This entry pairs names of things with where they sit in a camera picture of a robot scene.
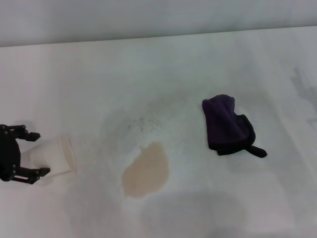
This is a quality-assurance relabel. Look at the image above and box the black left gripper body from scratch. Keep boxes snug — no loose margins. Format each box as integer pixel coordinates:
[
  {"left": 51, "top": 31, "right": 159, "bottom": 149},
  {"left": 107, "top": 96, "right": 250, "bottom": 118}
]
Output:
[{"left": 0, "top": 125, "right": 20, "bottom": 181}]

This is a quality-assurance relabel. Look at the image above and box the white paper cup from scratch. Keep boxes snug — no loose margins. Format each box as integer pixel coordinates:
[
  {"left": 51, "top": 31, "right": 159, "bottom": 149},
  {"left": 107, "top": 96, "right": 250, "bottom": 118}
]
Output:
[{"left": 21, "top": 133, "right": 77, "bottom": 175}]

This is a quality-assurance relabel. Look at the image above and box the purple rag with black trim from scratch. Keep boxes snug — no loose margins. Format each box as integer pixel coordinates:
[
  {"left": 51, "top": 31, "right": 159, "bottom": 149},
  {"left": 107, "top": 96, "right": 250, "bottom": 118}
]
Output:
[{"left": 202, "top": 93, "right": 267, "bottom": 158}]

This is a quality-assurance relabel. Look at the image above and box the brown water stain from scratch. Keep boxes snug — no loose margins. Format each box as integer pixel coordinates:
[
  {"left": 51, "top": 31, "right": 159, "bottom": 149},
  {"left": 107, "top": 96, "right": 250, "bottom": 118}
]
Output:
[{"left": 121, "top": 141, "right": 169, "bottom": 198}]

